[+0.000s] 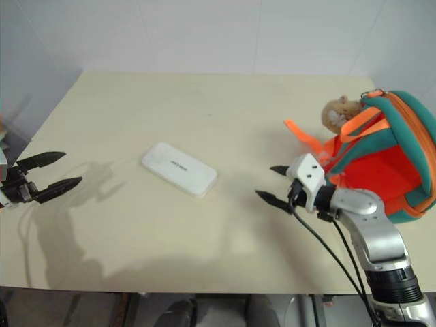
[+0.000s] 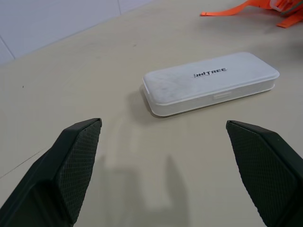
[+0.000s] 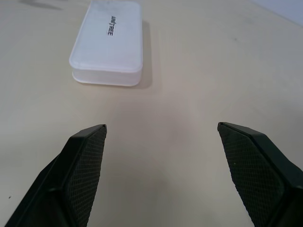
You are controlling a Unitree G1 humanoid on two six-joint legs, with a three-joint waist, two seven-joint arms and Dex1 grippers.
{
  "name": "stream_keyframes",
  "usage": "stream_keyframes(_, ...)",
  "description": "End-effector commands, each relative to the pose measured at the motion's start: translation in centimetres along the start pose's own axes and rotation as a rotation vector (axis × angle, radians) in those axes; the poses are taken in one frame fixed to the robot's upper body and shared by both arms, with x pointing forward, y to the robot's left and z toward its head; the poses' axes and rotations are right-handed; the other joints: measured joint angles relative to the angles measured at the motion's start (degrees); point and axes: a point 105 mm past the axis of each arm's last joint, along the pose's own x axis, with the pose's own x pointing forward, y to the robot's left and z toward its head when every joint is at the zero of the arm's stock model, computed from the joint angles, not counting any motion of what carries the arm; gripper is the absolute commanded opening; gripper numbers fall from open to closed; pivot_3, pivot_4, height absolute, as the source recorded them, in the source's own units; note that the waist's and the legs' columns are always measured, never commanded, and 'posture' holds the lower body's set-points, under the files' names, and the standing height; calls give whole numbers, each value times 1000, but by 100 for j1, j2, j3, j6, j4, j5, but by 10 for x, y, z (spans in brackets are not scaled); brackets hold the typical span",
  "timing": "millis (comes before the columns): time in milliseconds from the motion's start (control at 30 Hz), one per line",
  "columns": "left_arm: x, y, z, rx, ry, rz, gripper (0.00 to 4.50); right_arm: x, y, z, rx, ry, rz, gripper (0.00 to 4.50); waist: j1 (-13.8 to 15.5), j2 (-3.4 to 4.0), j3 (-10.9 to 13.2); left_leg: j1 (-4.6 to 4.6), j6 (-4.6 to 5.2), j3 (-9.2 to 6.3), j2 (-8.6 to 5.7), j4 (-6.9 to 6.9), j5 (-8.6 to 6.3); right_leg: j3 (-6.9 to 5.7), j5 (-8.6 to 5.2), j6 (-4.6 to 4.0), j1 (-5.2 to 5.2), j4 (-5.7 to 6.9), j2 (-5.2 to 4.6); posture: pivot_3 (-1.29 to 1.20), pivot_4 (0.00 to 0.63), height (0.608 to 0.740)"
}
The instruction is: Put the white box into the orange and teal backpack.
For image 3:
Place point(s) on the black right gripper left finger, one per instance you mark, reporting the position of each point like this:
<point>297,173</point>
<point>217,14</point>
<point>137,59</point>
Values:
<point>71,170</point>

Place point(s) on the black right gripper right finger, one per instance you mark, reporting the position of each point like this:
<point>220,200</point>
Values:
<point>260,170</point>

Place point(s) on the white translucent plastic box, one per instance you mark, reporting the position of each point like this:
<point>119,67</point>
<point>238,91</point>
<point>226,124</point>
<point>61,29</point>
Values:
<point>107,45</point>

